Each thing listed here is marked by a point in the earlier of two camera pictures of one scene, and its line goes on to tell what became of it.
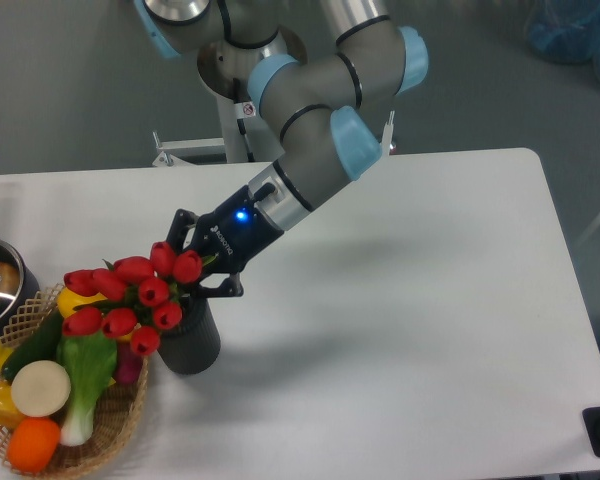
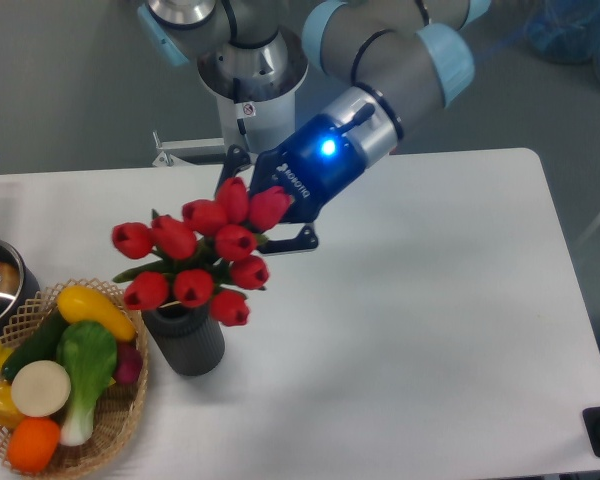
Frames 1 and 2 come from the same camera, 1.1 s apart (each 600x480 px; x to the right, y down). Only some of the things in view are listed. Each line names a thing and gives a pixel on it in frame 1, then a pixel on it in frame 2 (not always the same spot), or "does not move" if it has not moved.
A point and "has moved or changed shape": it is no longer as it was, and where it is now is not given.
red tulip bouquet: x=135 y=297 has moved or changed shape
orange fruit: x=32 y=444 does not move
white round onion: x=40 y=388 does not move
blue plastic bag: x=572 y=31 does not move
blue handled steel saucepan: x=7 y=291 does not move
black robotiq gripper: x=226 y=239 to x=315 y=162
